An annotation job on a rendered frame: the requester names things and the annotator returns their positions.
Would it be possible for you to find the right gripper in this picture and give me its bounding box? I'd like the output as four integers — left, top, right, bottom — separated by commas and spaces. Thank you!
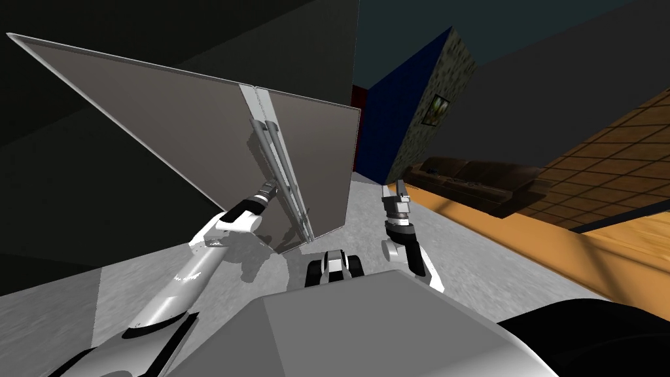
381, 179, 412, 215

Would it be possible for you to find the narrow grey cabinet door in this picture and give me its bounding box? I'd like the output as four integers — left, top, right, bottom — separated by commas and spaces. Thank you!
254, 86, 362, 243

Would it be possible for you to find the brown sofa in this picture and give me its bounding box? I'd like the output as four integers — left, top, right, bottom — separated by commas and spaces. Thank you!
405, 155, 554, 219

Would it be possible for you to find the wide grey cabinet door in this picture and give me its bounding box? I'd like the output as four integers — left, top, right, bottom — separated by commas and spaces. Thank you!
6, 32, 313, 256

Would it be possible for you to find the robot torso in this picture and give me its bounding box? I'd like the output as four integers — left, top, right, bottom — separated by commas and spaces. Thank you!
167, 249, 561, 377

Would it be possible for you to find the long grey bar handle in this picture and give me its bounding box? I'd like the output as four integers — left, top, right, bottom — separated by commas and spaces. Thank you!
264, 120, 316, 242
249, 118, 309, 244

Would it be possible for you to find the framed wall picture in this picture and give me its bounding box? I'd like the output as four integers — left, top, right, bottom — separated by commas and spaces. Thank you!
421, 94, 451, 128

